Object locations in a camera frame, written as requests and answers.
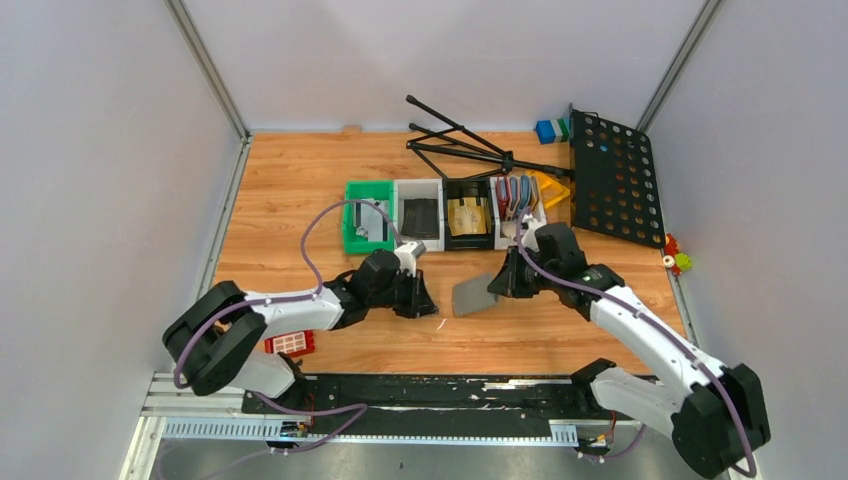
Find green plastic bin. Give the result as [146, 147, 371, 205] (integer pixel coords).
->
[342, 180, 396, 255]

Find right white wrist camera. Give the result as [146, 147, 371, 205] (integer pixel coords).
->
[517, 215, 545, 238]

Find white bin with wallets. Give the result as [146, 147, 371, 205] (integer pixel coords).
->
[489, 174, 547, 250]

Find yellow triangle frame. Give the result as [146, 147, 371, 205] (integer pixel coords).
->
[528, 171, 571, 210]

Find white cards in green bin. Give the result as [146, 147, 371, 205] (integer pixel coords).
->
[353, 198, 389, 242]

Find small colourful toy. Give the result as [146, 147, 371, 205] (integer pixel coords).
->
[662, 233, 693, 276]

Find red toy brick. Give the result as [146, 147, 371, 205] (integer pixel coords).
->
[263, 331, 315, 358]

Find black music stand tripod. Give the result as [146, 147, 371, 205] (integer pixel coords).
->
[405, 94, 575, 180]

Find black perforated stand plate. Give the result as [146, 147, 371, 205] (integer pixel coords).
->
[568, 108, 666, 249]

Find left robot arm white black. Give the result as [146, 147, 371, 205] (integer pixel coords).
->
[162, 242, 438, 413]

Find blue green toy blocks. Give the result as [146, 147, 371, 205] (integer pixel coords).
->
[534, 118, 572, 145]

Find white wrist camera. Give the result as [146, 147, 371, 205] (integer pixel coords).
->
[517, 215, 545, 238]
[393, 241, 427, 276]

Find black plastic bin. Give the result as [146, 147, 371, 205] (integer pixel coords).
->
[442, 178, 495, 251]

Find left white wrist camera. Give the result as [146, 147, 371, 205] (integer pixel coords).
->
[393, 241, 427, 276]

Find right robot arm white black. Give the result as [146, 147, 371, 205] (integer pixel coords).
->
[488, 216, 771, 479]

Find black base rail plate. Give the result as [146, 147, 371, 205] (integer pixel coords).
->
[142, 372, 654, 448]

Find white plastic bin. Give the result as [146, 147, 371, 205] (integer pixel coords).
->
[393, 179, 446, 252]

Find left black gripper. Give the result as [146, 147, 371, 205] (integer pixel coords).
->
[369, 268, 441, 319]

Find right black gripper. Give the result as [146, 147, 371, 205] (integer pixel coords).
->
[487, 246, 559, 299]

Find yellow brown packet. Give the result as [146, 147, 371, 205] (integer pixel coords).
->
[447, 197, 490, 237]

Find grey card holder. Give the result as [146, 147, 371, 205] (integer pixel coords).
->
[452, 272, 499, 317]

